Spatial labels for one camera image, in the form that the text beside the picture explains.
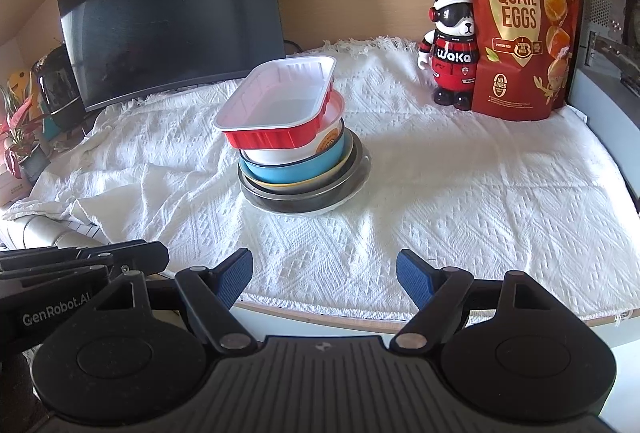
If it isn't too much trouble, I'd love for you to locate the stainless steel bowl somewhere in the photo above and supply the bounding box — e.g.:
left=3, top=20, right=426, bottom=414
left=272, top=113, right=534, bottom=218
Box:
left=238, top=133, right=369, bottom=214

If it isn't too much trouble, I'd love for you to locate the white woven blanket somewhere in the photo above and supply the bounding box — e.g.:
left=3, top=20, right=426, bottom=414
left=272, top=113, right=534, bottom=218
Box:
left=2, top=36, right=640, bottom=321

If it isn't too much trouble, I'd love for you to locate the panda figurine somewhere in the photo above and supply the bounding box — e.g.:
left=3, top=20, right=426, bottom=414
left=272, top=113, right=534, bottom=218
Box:
left=417, top=0, right=481, bottom=110

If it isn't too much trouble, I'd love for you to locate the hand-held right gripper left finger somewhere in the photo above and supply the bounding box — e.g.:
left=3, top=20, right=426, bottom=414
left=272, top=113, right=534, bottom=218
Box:
left=92, top=248, right=257, bottom=355

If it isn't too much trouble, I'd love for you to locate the blue ceramic bowl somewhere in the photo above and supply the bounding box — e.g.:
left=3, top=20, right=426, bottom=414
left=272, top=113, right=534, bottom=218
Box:
left=239, top=128, right=347, bottom=187

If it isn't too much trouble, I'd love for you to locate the black appliance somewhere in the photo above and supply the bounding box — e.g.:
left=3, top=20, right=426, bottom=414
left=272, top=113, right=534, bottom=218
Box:
left=30, top=44, right=86, bottom=132

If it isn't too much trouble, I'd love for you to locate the red leaf potted plant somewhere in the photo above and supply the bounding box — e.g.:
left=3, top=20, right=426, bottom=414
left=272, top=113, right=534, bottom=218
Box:
left=0, top=82, right=52, bottom=185

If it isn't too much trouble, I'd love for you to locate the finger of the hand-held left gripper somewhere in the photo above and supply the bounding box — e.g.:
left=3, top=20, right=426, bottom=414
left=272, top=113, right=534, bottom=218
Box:
left=0, top=263, right=112, bottom=287
left=0, top=240, right=170, bottom=275

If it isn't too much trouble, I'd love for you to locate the black monitor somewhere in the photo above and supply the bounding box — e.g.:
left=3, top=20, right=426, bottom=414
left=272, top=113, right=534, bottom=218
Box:
left=56, top=0, right=287, bottom=114

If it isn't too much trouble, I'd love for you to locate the cardboard box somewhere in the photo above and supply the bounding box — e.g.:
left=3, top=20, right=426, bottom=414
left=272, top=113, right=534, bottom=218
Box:
left=0, top=172, right=32, bottom=210

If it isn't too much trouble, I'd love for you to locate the white paper bowl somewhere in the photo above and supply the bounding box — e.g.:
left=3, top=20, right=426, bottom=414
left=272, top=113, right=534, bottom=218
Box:
left=241, top=90, right=347, bottom=164

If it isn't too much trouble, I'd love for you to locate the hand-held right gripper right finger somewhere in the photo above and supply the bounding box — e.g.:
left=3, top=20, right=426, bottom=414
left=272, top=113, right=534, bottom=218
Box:
left=390, top=249, right=549, bottom=355

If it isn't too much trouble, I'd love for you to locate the red snack bag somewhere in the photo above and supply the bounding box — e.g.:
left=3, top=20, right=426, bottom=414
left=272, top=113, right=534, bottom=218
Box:
left=466, top=0, right=586, bottom=122

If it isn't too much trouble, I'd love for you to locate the white computer case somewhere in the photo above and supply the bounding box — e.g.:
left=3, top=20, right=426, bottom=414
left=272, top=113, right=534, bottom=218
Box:
left=564, top=0, right=640, bottom=215

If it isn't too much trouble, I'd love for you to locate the cream bowl with yellow rim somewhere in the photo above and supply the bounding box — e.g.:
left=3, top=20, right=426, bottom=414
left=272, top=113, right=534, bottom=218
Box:
left=238, top=133, right=356, bottom=194

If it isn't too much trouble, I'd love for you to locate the red and white rectangular tray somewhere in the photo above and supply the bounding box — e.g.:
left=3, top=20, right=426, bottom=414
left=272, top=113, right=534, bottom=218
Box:
left=213, top=54, right=337, bottom=149

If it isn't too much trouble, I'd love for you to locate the black cable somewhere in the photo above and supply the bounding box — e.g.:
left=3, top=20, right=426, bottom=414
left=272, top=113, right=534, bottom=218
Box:
left=284, top=40, right=322, bottom=55

